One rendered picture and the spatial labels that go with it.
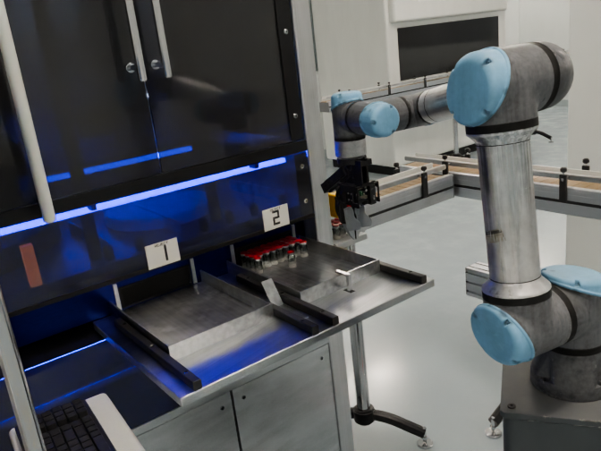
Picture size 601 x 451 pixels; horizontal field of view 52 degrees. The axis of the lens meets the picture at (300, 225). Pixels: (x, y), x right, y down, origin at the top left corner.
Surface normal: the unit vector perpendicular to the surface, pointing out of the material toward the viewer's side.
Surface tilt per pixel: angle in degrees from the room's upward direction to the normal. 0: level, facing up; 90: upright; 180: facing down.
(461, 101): 83
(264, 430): 90
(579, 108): 90
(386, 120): 90
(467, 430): 0
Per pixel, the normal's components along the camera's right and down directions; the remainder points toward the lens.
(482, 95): -0.89, 0.11
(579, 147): -0.79, 0.26
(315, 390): 0.61, 0.17
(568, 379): -0.45, 0.01
